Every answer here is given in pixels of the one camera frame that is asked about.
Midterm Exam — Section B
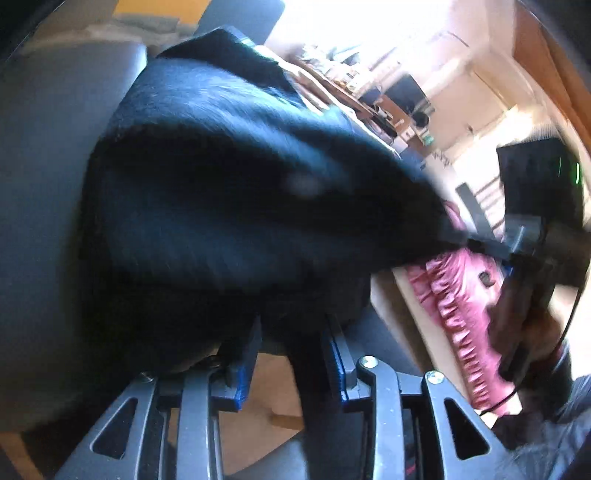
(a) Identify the person's right forearm dark sleeve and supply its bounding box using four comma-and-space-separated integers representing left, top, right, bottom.
493, 346, 590, 479

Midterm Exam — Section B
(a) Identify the cream knit sweater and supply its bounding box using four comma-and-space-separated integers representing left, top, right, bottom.
257, 45, 409, 154

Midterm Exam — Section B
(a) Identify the grey garment on sofa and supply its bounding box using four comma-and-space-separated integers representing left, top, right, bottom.
85, 14, 197, 43

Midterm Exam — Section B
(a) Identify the black monitor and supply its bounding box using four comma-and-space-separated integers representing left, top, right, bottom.
385, 74, 429, 115

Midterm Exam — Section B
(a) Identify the grey yellow blue sofa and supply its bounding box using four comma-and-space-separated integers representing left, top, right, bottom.
27, 1, 286, 47

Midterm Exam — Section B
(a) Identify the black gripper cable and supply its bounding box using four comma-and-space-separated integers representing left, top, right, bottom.
479, 285, 584, 416

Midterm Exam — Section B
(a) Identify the person's right hand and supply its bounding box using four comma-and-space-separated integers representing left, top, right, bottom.
489, 303, 567, 370

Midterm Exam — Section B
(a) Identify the black knit sweater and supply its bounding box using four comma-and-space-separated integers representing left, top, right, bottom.
75, 25, 468, 416

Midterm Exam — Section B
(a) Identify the pink ruffled bed cover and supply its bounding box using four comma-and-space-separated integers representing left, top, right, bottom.
406, 197, 523, 418

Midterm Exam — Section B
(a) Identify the wooden desk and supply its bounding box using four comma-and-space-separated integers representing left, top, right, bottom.
294, 50, 426, 153

